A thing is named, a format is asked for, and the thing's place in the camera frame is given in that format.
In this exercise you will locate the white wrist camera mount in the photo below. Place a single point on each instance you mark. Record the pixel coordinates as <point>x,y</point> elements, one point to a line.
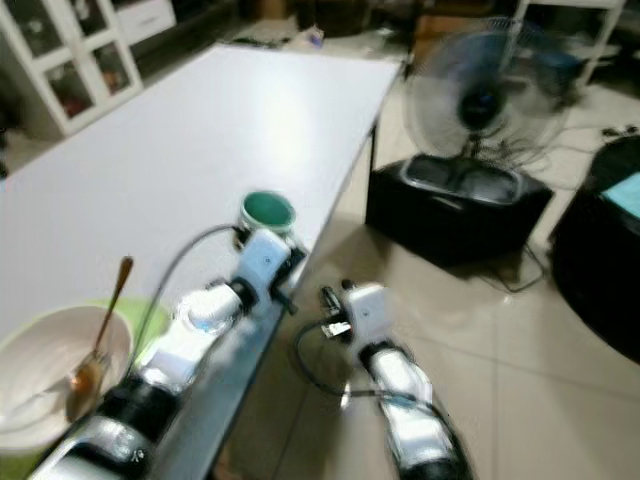
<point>265,262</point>
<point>368,308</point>

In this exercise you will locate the bronze metal spoon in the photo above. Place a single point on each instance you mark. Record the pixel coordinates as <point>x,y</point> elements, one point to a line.
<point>88,378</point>

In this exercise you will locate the green plate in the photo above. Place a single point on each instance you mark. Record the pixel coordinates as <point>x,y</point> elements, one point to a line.
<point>145,320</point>

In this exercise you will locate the white dining table black frame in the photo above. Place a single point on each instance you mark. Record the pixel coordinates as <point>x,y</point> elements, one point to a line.
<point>200,140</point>

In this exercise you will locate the grey standing fan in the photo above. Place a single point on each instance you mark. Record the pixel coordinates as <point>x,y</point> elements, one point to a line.
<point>490,90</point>

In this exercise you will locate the silver metal utensil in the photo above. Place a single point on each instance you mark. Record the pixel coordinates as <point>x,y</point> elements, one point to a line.
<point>45,397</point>

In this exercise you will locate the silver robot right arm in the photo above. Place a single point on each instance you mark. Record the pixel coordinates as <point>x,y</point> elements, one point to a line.
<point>415,410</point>

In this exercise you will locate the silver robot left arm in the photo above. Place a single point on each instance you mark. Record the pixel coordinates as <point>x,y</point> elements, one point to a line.
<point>180,340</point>

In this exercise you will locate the mint green mug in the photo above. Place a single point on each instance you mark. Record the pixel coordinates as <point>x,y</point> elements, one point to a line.
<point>268,210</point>

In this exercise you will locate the white drawer unit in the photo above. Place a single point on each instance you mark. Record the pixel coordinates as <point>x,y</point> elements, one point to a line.
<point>145,18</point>

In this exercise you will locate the white glass door cabinet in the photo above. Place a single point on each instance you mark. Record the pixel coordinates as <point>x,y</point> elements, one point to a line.
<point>75,60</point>

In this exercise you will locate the white shelf frame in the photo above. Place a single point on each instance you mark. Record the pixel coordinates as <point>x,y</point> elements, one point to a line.
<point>603,50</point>

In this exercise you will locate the black storage box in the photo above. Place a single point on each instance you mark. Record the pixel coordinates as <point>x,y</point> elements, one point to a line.
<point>455,215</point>

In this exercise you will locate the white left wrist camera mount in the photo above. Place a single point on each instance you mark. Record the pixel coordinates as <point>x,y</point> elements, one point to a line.
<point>265,262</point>

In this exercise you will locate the black round seat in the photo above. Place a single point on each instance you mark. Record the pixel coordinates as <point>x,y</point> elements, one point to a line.
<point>600,270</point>

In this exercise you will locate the white bowl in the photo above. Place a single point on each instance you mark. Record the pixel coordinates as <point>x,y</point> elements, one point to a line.
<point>50,360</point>

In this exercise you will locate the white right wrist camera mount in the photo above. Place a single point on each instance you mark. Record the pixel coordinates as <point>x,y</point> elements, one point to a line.
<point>368,308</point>

